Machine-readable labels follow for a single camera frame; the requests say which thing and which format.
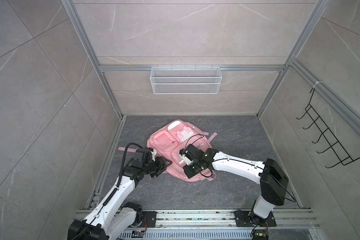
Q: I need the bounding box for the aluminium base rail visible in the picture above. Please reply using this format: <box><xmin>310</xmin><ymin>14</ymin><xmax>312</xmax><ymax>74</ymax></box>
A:
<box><xmin>145</xmin><ymin>209</ymin><xmax>320</xmax><ymax>230</ymax></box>

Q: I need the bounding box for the white wire mesh basket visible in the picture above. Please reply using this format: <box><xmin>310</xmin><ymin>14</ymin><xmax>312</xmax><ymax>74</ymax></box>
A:
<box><xmin>150</xmin><ymin>67</ymin><xmax>223</xmax><ymax>95</ymax></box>

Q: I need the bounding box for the pink school backpack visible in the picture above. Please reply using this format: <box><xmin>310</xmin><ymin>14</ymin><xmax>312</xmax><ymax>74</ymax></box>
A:
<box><xmin>118</xmin><ymin>120</ymin><xmax>217</xmax><ymax>182</ymax></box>

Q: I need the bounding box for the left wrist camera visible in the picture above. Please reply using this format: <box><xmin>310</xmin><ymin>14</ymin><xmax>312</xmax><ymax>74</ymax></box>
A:
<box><xmin>134</xmin><ymin>148</ymin><xmax>156</xmax><ymax>164</ymax></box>

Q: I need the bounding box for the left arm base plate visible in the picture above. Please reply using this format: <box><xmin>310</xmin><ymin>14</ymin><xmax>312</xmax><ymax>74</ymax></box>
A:
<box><xmin>131</xmin><ymin>211</ymin><xmax>157</xmax><ymax>228</ymax></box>

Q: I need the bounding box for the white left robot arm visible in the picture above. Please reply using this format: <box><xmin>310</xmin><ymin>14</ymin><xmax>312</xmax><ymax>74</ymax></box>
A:
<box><xmin>67</xmin><ymin>157</ymin><xmax>173</xmax><ymax>240</ymax></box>

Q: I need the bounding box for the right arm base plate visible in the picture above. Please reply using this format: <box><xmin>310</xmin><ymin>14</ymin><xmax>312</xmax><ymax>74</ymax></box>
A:
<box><xmin>234</xmin><ymin>210</ymin><xmax>277</xmax><ymax>227</ymax></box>

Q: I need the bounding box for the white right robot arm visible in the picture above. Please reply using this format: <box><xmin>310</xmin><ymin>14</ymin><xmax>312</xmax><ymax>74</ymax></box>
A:
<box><xmin>180</xmin><ymin>145</ymin><xmax>289</xmax><ymax>222</ymax></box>

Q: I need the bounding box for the black wire hook rack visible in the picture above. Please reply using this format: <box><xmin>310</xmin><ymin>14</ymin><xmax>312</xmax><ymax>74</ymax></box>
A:
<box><xmin>296</xmin><ymin>88</ymin><xmax>360</xmax><ymax>169</ymax></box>

